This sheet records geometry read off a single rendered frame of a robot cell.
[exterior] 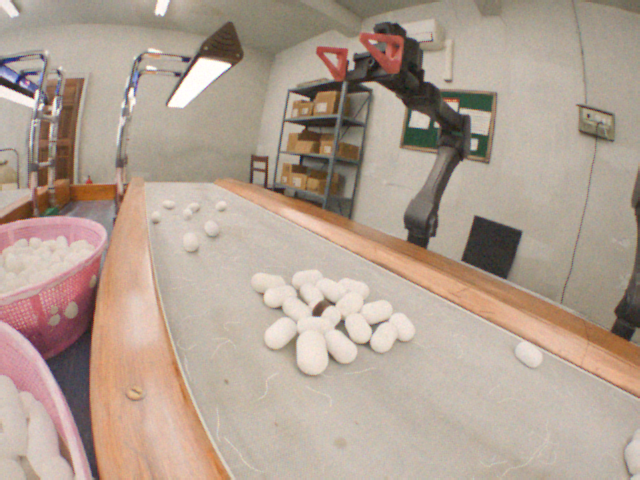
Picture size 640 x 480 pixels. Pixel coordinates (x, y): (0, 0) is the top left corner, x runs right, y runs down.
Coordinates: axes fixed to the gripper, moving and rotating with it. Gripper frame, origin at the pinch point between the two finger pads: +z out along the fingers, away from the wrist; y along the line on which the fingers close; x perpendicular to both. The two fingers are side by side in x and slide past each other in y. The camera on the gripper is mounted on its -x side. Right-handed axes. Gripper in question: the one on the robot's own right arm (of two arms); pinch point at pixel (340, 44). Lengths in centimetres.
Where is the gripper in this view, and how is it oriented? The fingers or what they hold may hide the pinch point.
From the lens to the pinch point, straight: 43.7
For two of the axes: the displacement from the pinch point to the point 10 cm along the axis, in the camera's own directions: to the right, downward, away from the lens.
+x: -1.5, 9.5, 2.9
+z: -7.6, 0.8, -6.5
